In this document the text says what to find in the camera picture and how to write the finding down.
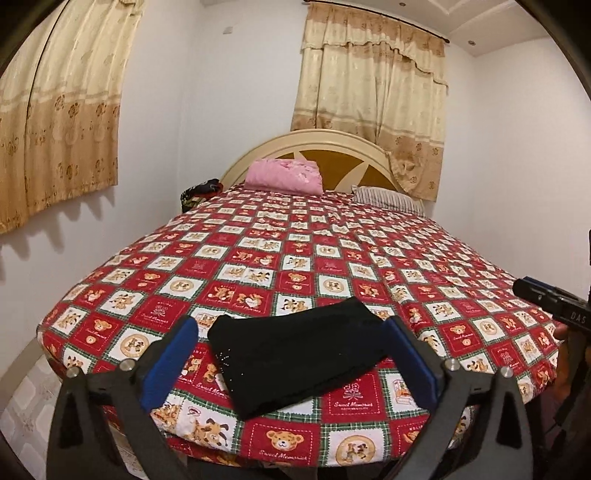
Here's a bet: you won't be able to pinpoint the dark curtain rod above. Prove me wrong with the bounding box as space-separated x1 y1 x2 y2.
302 0 451 44

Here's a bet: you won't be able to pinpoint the beige curtain with valance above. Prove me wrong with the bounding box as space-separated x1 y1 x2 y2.
290 2 450 201

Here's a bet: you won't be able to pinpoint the striped pillow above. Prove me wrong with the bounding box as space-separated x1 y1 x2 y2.
352 185 426 215

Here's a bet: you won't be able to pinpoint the black pants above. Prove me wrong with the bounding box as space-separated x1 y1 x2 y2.
207 296 391 421

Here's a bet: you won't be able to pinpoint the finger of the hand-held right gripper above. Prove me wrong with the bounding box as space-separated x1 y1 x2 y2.
512 276 571 319

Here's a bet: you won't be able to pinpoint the beige floral curtain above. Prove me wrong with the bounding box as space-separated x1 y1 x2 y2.
0 0 146 234

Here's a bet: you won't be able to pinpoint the cream arched headboard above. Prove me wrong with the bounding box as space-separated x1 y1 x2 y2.
221 129 402 195

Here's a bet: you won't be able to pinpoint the dark patterned cloth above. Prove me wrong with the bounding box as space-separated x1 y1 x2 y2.
180 179 225 214

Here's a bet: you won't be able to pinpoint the pink folded cloth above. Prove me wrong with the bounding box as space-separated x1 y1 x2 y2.
245 158 324 195

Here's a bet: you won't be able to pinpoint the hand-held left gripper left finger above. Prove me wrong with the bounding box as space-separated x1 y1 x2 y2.
46 316 199 480

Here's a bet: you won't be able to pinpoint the red bear-print blanket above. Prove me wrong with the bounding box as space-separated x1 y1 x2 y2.
37 182 566 467

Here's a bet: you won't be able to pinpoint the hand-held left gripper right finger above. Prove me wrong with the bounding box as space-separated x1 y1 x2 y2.
385 316 536 480

